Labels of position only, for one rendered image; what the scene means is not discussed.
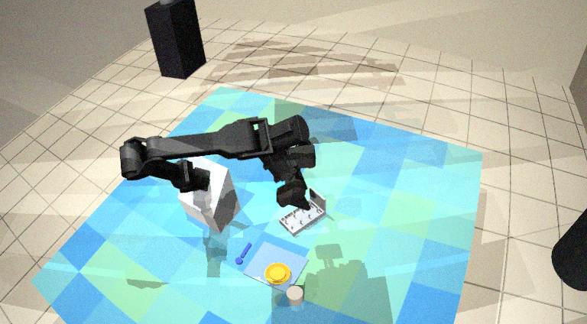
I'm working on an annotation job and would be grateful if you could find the light blue flat square mat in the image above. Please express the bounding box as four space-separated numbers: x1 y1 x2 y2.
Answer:
243 241 309 293

